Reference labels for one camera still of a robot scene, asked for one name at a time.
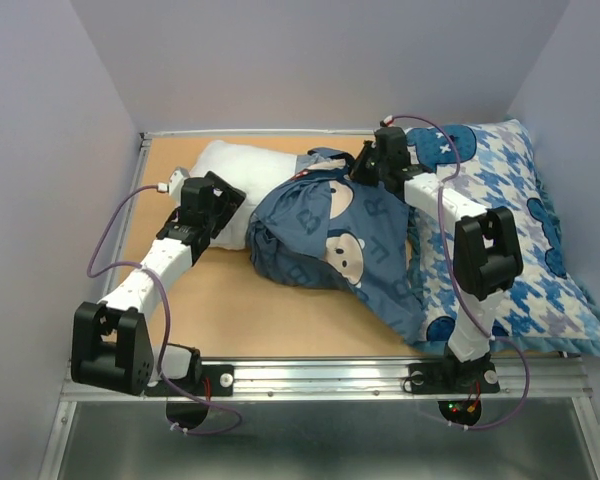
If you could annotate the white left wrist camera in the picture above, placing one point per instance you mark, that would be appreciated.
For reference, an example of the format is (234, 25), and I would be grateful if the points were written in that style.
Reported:
(176, 180)

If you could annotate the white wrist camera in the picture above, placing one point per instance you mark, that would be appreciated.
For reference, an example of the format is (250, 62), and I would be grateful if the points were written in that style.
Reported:
(387, 121)
(176, 180)

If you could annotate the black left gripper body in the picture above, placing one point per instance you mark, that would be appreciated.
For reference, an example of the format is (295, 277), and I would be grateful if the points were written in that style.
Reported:
(209, 220)

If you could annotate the blue letter-print pillowcase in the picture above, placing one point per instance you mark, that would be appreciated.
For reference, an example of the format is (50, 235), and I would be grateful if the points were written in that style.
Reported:
(322, 230)

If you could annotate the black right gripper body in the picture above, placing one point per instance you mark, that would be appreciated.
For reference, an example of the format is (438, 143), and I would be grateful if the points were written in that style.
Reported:
(381, 168)

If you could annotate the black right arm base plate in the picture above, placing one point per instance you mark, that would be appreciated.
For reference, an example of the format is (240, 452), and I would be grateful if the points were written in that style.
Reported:
(433, 378)

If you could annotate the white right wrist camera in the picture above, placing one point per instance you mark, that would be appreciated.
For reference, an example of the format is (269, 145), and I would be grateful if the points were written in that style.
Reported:
(387, 121)

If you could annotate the blue houndstooth bear pillow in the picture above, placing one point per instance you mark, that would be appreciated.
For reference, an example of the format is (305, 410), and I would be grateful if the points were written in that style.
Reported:
(492, 164)

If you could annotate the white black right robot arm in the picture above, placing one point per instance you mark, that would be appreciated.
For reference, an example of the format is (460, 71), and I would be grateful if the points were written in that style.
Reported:
(480, 245)

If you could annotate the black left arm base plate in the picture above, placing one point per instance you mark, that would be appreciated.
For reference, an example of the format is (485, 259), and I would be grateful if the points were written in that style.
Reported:
(209, 381)

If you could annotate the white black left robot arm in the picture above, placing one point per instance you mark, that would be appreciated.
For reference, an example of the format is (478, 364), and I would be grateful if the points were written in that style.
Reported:
(111, 348)

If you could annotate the white pillow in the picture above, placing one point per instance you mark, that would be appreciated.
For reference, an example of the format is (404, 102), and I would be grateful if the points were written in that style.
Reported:
(254, 171)

